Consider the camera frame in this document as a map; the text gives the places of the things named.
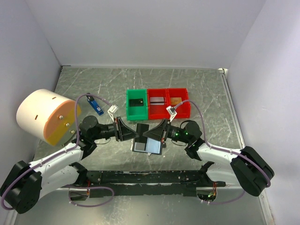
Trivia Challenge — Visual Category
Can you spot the white and orange cylinder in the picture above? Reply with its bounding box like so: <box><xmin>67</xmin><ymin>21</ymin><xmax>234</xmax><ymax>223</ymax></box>
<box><xmin>16</xmin><ymin>89</ymin><xmax>76</xmax><ymax>147</ymax></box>

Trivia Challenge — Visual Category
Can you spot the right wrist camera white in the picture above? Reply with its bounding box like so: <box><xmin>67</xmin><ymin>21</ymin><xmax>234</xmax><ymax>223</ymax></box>
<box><xmin>166</xmin><ymin>106</ymin><xmax>177</xmax><ymax>122</ymax></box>

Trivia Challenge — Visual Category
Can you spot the aluminium rail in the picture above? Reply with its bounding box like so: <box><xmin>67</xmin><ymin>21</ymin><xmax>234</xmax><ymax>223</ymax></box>
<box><xmin>53</xmin><ymin>182</ymin><xmax>235</xmax><ymax>190</ymax></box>

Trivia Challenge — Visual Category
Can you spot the red bin left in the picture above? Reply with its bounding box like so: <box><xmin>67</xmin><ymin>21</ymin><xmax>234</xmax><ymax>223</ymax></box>
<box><xmin>147</xmin><ymin>89</ymin><xmax>171</xmax><ymax>120</ymax></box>

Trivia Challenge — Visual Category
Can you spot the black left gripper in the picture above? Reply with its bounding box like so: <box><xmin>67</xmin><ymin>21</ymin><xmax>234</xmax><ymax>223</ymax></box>
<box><xmin>91</xmin><ymin>116</ymin><xmax>139</xmax><ymax>141</ymax></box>

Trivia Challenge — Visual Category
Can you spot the blue and black tool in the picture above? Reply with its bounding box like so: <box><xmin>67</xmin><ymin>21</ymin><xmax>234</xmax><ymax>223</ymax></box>
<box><xmin>87</xmin><ymin>93</ymin><xmax>104</xmax><ymax>116</ymax></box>

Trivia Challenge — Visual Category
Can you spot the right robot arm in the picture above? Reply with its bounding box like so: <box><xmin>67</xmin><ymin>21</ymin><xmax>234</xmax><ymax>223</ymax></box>
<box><xmin>143</xmin><ymin>119</ymin><xmax>275</xmax><ymax>196</ymax></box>

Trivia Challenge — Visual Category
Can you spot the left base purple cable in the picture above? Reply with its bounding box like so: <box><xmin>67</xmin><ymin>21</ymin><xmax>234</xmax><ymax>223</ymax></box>
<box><xmin>67</xmin><ymin>185</ymin><xmax>115</xmax><ymax>207</ymax></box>

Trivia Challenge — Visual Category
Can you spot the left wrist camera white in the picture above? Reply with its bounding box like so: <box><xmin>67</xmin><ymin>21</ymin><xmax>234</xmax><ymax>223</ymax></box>
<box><xmin>107</xmin><ymin>105</ymin><xmax>119</xmax><ymax>121</ymax></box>

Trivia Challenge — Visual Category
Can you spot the gold VIP card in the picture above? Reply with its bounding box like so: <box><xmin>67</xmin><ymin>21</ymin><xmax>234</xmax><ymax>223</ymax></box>
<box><xmin>170</xmin><ymin>97</ymin><xmax>182</xmax><ymax>105</ymax></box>

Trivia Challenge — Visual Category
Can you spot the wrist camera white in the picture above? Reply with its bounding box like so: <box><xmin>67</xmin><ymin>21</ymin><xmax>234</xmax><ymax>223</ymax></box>
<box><xmin>166</xmin><ymin>106</ymin><xmax>177</xmax><ymax>122</ymax></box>
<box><xmin>107</xmin><ymin>105</ymin><xmax>119</xmax><ymax>121</ymax></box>

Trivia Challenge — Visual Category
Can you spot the black card in holder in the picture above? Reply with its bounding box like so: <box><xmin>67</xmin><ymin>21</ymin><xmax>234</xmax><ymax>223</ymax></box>
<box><xmin>133</xmin><ymin>142</ymin><xmax>146</xmax><ymax>152</ymax></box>

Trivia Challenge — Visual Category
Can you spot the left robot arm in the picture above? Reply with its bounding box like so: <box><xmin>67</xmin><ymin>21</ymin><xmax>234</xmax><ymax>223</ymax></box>
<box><xmin>0</xmin><ymin>116</ymin><xmax>139</xmax><ymax>214</ymax></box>

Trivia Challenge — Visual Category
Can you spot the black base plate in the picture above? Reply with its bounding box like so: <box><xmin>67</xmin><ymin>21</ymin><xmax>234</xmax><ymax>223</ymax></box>
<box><xmin>73</xmin><ymin>169</ymin><xmax>225</xmax><ymax>197</ymax></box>

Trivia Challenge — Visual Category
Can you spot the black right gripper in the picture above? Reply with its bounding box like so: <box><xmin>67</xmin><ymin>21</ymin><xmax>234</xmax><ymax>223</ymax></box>
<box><xmin>142</xmin><ymin>118</ymin><xmax>190</xmax><ymax>144</ymax></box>

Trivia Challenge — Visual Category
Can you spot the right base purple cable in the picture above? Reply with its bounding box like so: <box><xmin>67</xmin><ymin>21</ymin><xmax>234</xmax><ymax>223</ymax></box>
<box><xmin>200</xmin><ymin>189</ymin><xmax>246</xmax><ymax>205</ymax></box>

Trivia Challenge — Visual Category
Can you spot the green bin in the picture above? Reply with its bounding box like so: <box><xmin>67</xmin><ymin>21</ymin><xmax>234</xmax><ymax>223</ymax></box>
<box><xmin>126</xmin><ymin>89</ymin><xmax>148</xmax><ymax>121</ymax></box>

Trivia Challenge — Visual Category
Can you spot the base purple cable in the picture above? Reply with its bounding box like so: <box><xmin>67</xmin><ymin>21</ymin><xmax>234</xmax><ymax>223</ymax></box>
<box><xmin>200</xmin><ymin>189</ymin><xmax>246</xmax><ymax>205</ymax></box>
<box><xmin>67</xmin><ymin>185</ymin><xmax>115</xmax><ymax>207</ymax></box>

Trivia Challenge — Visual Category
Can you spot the black card from holder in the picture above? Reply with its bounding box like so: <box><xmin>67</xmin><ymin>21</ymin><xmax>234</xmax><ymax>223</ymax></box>
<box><xmin>135</xmin><ymin>123</ymin><xmax>149</xmax><ymax>144</ymax></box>

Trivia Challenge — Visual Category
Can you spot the black leather card holder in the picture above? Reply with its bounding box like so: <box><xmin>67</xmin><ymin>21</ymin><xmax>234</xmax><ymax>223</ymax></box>
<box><xmin>131</xmin><ymin>138</ymin><xmax>166</xmax><ymax>155</ymax></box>

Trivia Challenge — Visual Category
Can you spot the silver VIP card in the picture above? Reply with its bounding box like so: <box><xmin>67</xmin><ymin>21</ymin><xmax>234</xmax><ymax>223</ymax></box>
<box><xmin>150</xmin><ymin>97</ymin><xmax>165</xmax><ymax>105</ymax></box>

